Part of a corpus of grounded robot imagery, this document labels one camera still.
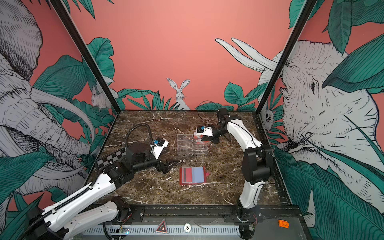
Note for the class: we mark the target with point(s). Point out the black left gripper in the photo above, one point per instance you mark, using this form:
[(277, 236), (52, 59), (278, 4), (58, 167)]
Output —
[(160, 166)]

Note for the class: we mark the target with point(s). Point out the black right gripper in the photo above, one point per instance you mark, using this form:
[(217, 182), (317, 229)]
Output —
[(214, 140)]

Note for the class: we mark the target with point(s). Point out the clear acrylic compartment organizer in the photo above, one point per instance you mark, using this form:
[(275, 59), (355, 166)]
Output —
[(189, 145)]

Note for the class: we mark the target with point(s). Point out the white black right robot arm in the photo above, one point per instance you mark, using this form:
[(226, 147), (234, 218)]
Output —
[(257, 162)]

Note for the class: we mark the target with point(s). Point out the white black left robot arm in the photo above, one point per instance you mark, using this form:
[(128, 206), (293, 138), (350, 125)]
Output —
[(69, 217)]

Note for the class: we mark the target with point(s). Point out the red warning triangle sticker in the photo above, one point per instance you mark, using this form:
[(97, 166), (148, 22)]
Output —
[(162, 227)]

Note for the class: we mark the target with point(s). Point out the round white sticker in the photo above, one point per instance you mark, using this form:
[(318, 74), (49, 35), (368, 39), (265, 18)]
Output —
[(187, 228)]

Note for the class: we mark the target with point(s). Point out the black white checkerboard calibration board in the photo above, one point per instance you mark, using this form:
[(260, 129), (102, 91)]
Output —
[(109, 159)]

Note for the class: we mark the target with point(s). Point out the orange small connector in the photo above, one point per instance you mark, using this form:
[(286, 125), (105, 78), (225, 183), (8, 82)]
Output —
[(283, 224)]

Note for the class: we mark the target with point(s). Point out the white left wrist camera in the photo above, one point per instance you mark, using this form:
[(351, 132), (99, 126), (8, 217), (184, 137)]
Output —
[(158, 146)]

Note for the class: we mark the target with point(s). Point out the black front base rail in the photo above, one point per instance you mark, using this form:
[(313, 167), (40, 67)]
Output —
[(229, 213)]

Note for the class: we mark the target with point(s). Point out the black left corner frame post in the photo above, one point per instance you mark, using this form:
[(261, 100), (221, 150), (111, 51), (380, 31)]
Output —
[(70, 26)]

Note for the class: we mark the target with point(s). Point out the black corner frame post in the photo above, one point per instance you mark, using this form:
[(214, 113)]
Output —
[(70, 26), (301, 21)]

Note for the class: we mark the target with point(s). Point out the black right corner frame post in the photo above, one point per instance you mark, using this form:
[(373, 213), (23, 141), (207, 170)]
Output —
[(301, 21)]

